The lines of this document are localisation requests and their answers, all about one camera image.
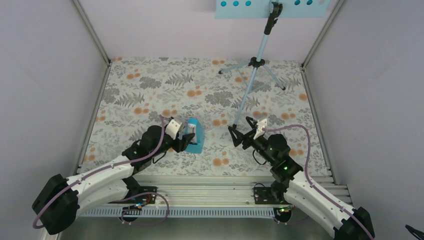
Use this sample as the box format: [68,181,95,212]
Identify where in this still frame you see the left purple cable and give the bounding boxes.
[32,114,171,230]

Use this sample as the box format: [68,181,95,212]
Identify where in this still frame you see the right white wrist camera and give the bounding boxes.
[253,117,268,140]

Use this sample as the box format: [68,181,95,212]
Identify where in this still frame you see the aluminium frame post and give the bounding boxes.
[71,0,111,66]
[301,0,345,69]

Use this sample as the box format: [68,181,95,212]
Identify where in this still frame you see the light blue music stand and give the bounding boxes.
[215,0,330,128]

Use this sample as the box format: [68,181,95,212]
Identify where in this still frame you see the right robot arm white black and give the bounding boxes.
[228,117,376,240]

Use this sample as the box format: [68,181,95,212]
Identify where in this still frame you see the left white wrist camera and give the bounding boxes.
[165,117,183,140]

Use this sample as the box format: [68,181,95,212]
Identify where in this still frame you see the blue metronome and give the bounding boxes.
[185,118,205,154]

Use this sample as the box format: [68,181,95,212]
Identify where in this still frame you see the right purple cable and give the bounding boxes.
[263,124,375,240]

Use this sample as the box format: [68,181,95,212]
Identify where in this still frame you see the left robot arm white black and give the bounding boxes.
[31,123,196,235]

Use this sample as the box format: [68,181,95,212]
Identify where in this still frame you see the floral patterned table mat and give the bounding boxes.
[81,57,328,177]

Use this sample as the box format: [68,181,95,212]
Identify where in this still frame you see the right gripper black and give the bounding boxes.
[228,126,275,166]

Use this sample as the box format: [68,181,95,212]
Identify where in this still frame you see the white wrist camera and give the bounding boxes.
[165,117,183,140]
[253,117,268,140]

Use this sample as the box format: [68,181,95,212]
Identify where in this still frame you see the aluminium mounting rail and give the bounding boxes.
[52,180,354,209]

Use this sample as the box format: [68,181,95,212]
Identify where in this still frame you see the purple cable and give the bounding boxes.
[263,124,375,240]
[32,114,171,230]

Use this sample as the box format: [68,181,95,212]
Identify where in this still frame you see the left aluminium frame post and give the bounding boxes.
[71,0,111,66]

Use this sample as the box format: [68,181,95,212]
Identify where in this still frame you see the right aluminium frame post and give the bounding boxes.
[301,0,345,69]

